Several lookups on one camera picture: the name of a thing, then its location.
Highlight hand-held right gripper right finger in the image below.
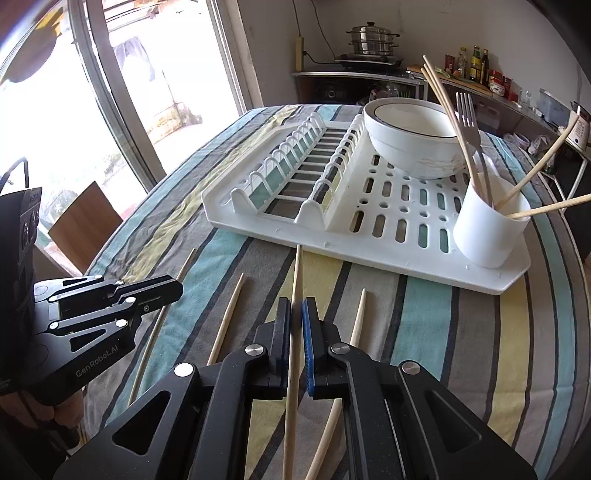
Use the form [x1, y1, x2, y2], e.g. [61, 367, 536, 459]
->
[301, 296, 539, 480]

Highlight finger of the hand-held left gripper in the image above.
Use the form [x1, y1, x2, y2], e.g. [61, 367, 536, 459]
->
[50, 294, 184, 352]
[35, 274, 184, 306]

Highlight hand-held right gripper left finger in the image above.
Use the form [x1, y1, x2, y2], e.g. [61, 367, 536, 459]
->
[53, 296, 294, 480]

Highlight white cup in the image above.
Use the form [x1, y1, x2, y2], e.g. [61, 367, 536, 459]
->
[452, 172, 532, 269]

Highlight metal fork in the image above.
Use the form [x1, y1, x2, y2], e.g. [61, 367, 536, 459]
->
[455, 91, 496, 209]

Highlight person's left hand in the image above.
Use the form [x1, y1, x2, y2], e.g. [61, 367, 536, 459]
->
[0, 392, 87, 431]

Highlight brown wooden board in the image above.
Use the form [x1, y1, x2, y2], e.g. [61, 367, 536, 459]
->
[47, 181, 124, 274]

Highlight white plastic dish rack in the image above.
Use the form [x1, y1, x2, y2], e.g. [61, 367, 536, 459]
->
[201, 111, 533, 296]

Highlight sliding glass window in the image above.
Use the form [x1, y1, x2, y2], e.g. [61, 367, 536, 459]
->
[0, 0, 264, 259]

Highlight large white bowl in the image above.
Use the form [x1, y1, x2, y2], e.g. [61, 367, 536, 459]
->
[363, 98, 477, 181]

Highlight hanging garment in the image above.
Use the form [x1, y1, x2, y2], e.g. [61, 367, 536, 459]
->
[115, 39, 155, 81]

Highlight white bowl with dark rim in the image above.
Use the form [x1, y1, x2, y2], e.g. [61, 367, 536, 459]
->
[372, 102, 460, 139]

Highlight low kitchen cabinet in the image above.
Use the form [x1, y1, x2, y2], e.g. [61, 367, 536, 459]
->
[291, 69, 428, 108]

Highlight black induction cooker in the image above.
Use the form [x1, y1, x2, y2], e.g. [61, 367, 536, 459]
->
[335, 53, 404, 70]

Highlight wooden cutting board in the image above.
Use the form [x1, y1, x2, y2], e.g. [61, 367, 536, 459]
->
[406, 65, 494, 97]

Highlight steel steamer pot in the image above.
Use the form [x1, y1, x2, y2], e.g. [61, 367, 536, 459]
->
[346, 21, 402, 58]

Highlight wooden chopsticks in cup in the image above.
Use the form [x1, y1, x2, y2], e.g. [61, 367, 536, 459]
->
[406, 65, 591, 222]

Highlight grey plastic container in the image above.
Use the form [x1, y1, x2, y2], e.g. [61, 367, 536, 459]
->
[538, 89, 571, 127]

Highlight white electric kettle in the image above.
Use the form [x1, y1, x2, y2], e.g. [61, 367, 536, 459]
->
[566, 104, 591, 153]

